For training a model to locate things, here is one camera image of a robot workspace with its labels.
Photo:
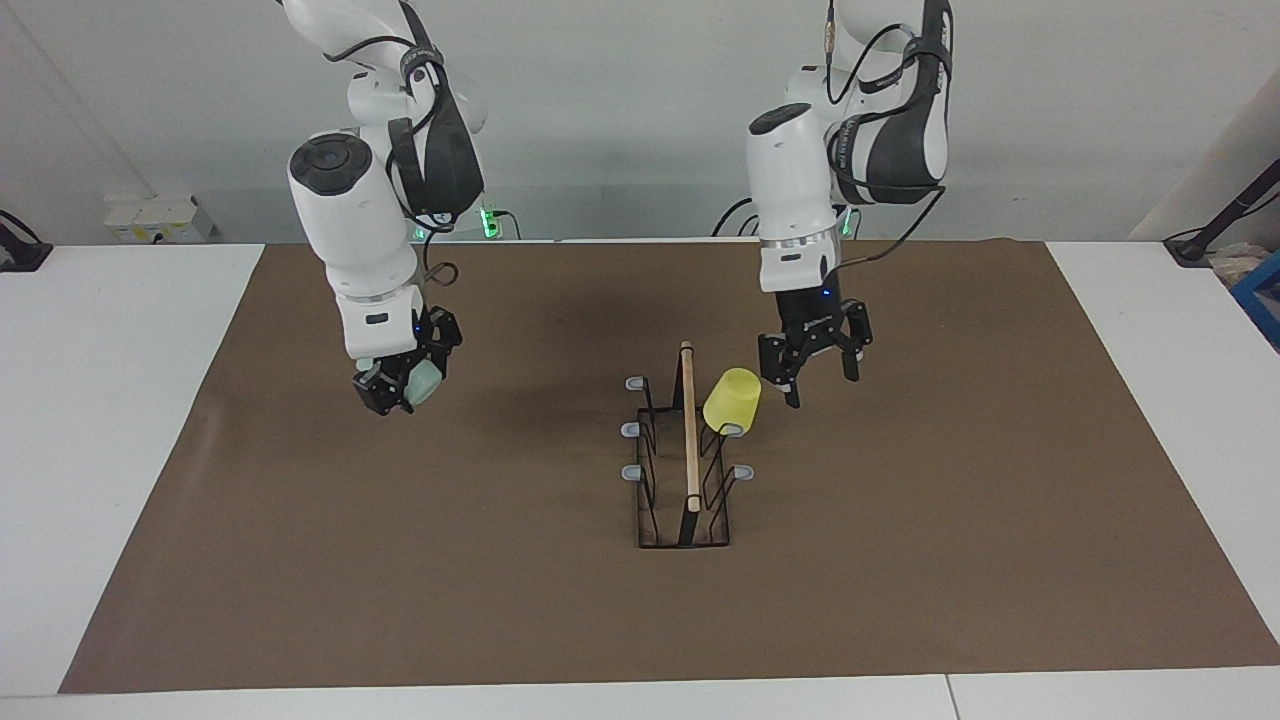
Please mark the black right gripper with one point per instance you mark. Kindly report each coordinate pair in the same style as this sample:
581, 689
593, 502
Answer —
428, 335

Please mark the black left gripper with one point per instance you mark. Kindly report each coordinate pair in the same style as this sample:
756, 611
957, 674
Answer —
812, 322

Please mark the pale green plastic cup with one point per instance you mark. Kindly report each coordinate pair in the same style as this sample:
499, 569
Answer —
428, 382

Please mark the yellow plastic cup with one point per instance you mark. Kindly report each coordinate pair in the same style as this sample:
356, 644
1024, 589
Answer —
732, 400

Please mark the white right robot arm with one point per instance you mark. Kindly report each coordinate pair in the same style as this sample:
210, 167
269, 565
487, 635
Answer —
350, 210

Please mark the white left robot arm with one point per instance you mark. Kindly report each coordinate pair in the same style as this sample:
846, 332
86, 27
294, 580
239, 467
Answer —
790, 170

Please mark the brown table mat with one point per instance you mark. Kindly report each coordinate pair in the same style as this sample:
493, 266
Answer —
450, 580

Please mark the black table clamp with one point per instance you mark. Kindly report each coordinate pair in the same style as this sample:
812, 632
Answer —
22, 255

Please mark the clear plastic bag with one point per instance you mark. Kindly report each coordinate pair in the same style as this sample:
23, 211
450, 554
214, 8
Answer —
1235, 262

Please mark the black stand with pole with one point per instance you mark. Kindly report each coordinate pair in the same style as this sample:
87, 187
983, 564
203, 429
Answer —
1225, 212

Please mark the blue box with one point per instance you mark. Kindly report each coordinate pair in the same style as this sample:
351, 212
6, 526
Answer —
1262, 300

